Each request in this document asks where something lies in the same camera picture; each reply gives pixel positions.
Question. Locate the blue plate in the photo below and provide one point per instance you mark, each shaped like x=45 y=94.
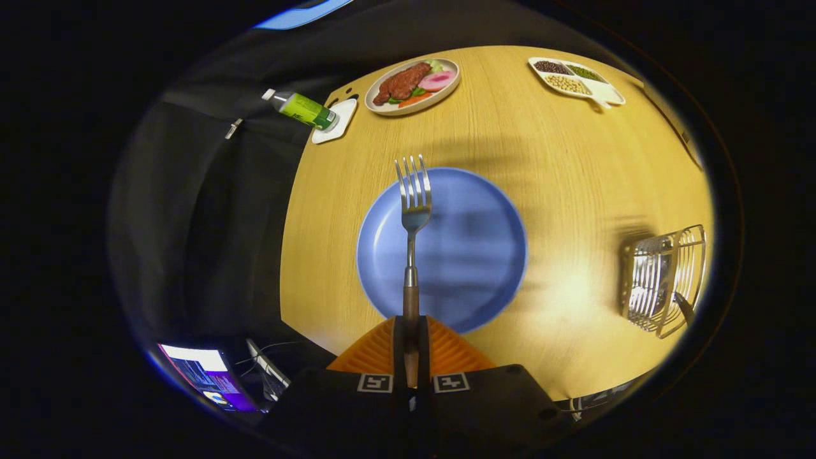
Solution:
x=472 y=255

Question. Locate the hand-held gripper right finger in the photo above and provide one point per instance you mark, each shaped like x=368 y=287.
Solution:
x=491 y=408

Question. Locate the white square coaster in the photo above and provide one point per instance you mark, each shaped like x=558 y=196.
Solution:
x=341 y=124

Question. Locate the perforated metal basket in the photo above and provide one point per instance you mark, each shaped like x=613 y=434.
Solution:
x=650 y=287

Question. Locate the white divided bean dish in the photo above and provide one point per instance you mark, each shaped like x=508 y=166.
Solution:
x=605 y=94

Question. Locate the beige plate with food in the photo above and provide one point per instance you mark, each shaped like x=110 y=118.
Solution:
x=446 y=89

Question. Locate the brown steak piece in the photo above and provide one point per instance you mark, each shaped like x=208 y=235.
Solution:
x=401 y=83

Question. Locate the white clothes peg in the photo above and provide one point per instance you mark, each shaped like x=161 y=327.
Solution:
x=233 y=129

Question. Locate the pink ham slice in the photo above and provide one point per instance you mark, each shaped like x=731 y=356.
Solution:
x=437 y=81

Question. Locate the green label plastic bottle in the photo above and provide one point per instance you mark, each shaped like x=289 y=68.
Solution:
x=303 y=108

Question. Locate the computer monitor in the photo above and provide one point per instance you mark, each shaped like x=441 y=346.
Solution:
x=204 y=376

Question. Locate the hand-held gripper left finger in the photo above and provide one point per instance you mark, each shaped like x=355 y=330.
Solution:
x=344 y=408

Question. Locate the white device stand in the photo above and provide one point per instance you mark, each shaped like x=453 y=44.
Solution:
x=271 y=373

